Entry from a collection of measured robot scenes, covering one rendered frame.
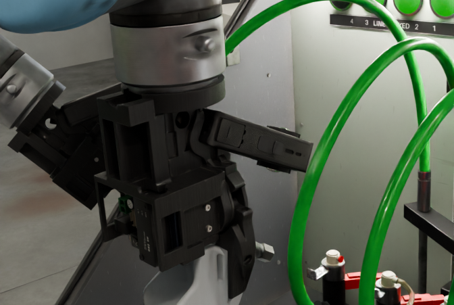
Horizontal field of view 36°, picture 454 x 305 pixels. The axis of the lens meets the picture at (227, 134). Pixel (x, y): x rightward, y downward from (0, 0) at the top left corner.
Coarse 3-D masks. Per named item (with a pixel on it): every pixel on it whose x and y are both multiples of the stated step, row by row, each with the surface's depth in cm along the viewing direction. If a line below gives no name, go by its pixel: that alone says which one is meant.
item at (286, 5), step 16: (288, 0) 80; (304, 0) 81; (320, 0) 82; (336, 0) 83; (352, 0) 84; (368, 0) 85; (256, 16) 79; (272, 16) 80; (384, 16) 87; (240, 32) 78; (400, 32) 88; (416, 64) 91; (416, 80) 92; (416, 96) 93
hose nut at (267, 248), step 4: (264, 244) 88; (264, 248) 87; (268, 248) 88; (272, 248) 88; (264, 252) 87; (268, 252) 87; (272, 252) 88; (260, 256) 87; (264, 256) 87; (268, 256) 88; (272, 256) 88; (264, 260) 88; (268, 260) 88
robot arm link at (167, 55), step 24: (192, 24) 44; (216, 24) 46; (120, 48) 45; (144, 48) 44; (168, 48) 44; (192, 48) 45; (216, 48) 46; (120, 72) 46; (144, 72) 45; (168, 72) 44; (192, 72) 45; (216, 72) 46
